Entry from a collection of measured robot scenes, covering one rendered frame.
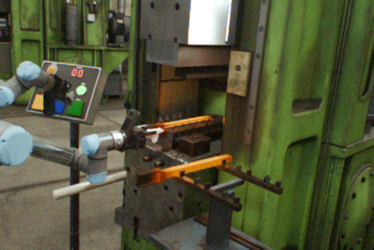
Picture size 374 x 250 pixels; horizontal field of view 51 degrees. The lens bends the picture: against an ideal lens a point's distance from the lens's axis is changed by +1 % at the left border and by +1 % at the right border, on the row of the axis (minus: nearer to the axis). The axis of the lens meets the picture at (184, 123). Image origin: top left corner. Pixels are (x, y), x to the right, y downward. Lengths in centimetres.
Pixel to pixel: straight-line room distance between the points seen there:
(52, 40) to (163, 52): 480
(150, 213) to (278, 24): 97
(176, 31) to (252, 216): 81
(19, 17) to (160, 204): 502
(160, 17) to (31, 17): 490
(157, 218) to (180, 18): 85
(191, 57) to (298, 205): 87
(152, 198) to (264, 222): 49
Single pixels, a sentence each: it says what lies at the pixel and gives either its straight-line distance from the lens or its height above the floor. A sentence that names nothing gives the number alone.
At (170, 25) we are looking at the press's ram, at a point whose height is 143.
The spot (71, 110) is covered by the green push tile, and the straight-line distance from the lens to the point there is 197.
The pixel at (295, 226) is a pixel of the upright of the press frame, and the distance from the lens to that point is 205.
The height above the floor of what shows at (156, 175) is 96.
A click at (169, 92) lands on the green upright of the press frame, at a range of 198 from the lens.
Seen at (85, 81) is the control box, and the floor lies 113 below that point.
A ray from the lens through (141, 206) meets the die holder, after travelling 185.
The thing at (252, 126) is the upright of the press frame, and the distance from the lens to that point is 158.
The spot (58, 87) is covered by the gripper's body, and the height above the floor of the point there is 113.
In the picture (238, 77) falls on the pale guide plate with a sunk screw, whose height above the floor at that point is 125.
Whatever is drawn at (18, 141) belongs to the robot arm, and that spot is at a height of 107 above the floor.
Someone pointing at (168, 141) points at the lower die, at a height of 95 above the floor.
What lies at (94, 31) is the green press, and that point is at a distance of 666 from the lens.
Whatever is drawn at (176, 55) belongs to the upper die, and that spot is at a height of 131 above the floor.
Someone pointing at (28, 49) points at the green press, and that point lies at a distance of 651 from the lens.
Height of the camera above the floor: 146
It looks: 15 degrees down
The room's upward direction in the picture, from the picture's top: 4 degrees clockwise
